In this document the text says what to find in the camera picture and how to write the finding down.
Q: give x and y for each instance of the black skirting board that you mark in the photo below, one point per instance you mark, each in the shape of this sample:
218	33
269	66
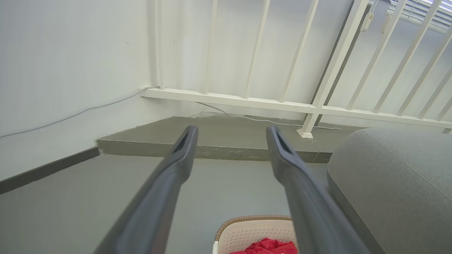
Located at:
49	169

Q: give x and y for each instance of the red and white garment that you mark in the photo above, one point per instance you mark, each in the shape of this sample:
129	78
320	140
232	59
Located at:
268	246

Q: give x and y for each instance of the grey fabric sofa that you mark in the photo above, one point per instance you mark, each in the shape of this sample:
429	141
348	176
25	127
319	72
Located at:
399	183

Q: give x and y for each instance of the white window blind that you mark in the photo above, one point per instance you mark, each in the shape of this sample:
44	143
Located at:
423	10

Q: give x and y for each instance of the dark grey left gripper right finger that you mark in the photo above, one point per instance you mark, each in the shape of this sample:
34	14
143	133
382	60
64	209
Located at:
310	208

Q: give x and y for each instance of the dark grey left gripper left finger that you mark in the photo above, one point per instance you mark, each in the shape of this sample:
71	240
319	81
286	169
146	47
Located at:
152	204

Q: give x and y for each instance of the beige perforated plastic laundry basket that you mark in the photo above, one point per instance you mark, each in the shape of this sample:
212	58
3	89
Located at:
247	234

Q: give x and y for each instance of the white wooden railing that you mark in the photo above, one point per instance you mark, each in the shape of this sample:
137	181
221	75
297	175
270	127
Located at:
229	100

